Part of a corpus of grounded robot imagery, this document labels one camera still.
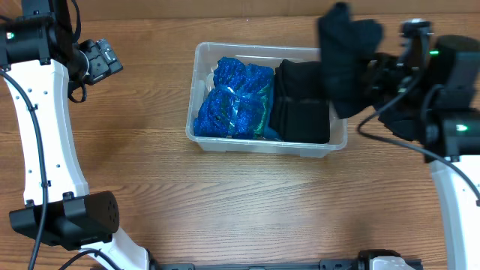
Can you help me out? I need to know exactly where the sparkly blue green fabric bundle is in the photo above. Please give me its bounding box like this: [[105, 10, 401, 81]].
[[193, 57, 275, 140]]

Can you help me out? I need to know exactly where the clear plastic storage container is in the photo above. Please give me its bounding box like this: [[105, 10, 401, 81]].
[[185, 42, 348, 158]]

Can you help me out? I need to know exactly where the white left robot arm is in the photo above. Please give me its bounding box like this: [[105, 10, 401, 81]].
[[1, 0, 158, 269]]

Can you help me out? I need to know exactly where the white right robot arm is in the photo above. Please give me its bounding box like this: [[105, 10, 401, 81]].
[[364, 34, 479, 269]]

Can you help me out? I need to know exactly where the black taped garment bundle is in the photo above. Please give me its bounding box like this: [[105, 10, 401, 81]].
[[317, 2, 383, 119]]

